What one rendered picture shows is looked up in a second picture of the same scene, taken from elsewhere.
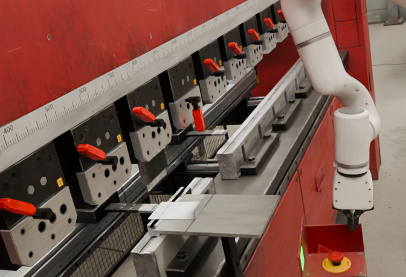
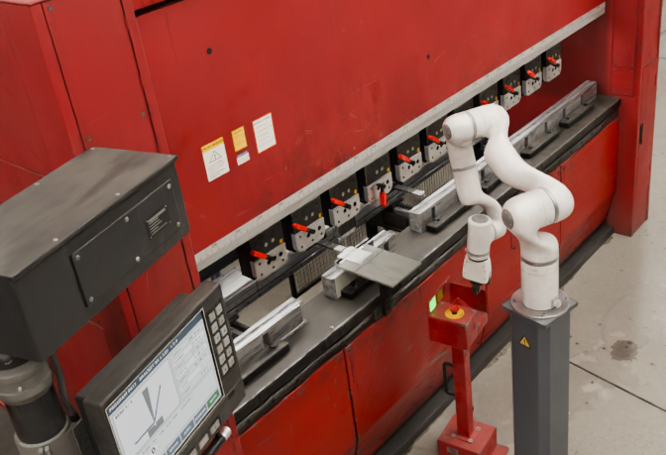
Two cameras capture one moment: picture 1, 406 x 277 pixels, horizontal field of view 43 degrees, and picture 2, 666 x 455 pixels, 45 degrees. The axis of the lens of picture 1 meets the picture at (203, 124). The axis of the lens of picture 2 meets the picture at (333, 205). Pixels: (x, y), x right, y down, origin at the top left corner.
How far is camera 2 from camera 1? 1.82 m
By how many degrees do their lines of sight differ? 20
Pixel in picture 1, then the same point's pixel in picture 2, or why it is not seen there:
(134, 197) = not seen: hidden behind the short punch
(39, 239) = (267, 268)
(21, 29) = (272, 169)
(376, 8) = not seen: outside the picture
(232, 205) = (389, 261)
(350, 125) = (474, 229)
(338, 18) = (616, 62)
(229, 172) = (416, 227)
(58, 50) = (289, 173)
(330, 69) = (467, 190)
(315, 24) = (463, 160)
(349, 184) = (473, 265)
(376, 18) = not seen: outside the picture
